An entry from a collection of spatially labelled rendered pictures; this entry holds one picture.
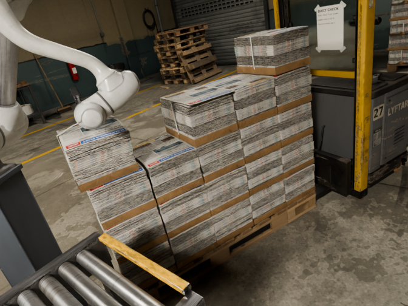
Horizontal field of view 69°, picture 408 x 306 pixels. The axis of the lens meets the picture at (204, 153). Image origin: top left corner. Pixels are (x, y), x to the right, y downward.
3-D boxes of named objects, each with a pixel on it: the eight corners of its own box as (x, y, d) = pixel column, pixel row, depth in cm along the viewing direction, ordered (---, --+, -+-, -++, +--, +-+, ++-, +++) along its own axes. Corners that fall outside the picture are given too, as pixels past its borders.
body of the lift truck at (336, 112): (299, 166, 286) (294, 83, 254) (337, 146, 308) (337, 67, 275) (368, 193, 229) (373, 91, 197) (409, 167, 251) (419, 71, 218)
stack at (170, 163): (119, 274, 201) (75, 166, 167) (255, 201, 247) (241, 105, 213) (138, 315, 169) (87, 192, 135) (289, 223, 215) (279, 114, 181)
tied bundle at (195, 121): (166, 133, 189) (157, 98, 180) (204, 119, 201) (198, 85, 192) (195, 148, 158) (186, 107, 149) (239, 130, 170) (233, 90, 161)
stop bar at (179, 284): (107, 235, 109) (105, 231, 108) (193, 287, 80) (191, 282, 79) (99, 241, 106) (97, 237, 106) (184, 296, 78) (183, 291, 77)
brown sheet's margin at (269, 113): (206, 117, 201) (205, 111, 199) (240, 105, 212) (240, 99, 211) (240, 129, 170) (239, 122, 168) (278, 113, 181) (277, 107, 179)
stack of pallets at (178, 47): (191, 73, 904) (182, 27, 851) (217, 71, 847) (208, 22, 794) (161, 85, 812) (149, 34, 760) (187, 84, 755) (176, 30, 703)
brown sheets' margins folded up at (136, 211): (113, 258, 195) (87, 192, 175) (252, 187, 241) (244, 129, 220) (131, 297, 164) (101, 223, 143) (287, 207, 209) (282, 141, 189)
